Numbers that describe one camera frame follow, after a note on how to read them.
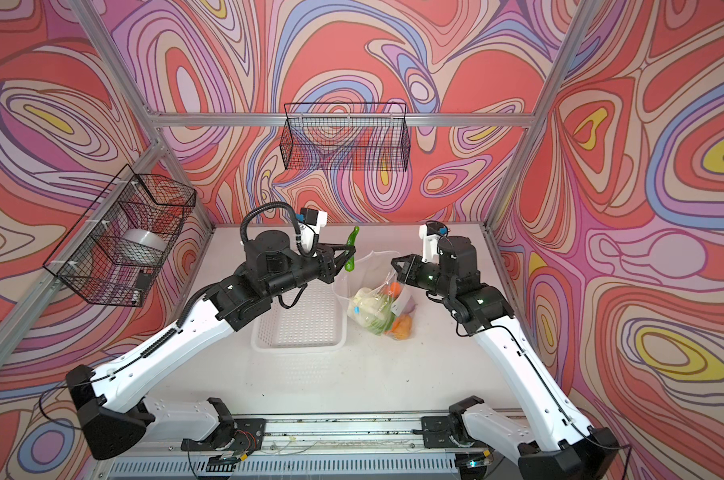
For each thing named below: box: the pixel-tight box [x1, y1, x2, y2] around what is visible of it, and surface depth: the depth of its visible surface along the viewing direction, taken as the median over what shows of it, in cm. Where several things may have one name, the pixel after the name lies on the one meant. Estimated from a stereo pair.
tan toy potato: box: [394, 314, 412, 340], surface depth 88 cm
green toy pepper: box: [344, 226, 360, 272], surface depth 64 cm
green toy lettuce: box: [347, 287, 395, 336], surface depth 74 cm
